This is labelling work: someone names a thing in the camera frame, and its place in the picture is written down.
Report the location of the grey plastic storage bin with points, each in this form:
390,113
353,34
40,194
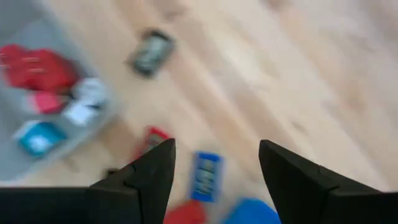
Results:
9,105

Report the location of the blue and white charger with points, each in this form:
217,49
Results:
38,138

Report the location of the pink and white charger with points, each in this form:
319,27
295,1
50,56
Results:
46,102

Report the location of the black and white adapter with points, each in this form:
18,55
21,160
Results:
81,113

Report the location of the blue perforated plastic basket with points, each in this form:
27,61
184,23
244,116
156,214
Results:
252,214

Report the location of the large red USB charger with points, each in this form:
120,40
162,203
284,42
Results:
46,71

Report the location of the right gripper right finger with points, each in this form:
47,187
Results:
311,196

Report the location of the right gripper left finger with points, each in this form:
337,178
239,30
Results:
140,193

